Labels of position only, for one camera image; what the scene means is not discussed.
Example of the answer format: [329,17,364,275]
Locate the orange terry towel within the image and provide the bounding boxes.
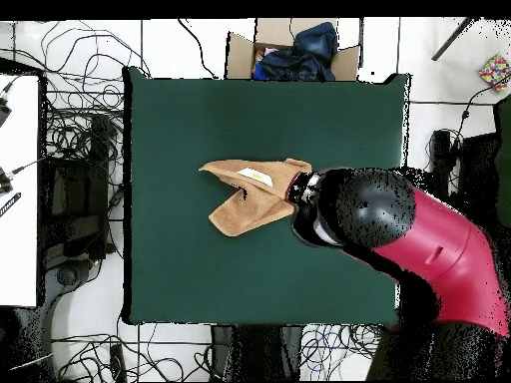
[198,158,313,238]

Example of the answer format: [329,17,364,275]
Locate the multicoloured patterned item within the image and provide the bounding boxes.
[478,53,511,93]

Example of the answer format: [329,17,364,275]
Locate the dark green table cloth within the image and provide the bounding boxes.
[123,67,410,326]

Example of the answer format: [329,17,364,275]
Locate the brown cardboard box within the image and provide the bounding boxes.
[225,17,362,82]

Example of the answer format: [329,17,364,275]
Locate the dark blue clothing pile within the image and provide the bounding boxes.
[253,21,340,82]

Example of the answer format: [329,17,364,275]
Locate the black equipment rack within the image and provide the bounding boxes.
[426,129,502,208]
[39,115,121,260]

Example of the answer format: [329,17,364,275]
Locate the black stand foot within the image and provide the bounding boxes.
[41,256,99,316]

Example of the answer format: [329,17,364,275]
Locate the black power strip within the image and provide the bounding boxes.
[109,342,128,382]

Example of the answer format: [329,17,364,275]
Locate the white side table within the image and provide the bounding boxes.
[0,73,41,308]

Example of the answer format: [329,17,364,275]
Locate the black slotted bar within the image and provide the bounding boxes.
[0,191,22,218]

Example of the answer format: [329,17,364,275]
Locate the green covered side table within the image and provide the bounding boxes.
[493,95,511,230]

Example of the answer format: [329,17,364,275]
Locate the black device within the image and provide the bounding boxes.
[0,93,13,127]
[0,166,15,195]

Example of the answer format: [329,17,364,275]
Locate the black metal bar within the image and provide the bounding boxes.
[431,17,478,62]

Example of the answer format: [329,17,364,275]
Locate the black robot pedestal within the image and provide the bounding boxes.
[211,324,304,382]

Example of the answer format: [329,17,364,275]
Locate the black cable tangle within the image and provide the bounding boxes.
[298,322,386,380]

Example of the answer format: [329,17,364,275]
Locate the loose black floor cables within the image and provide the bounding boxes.
[51,314,215,382]
[0,19,152,161]

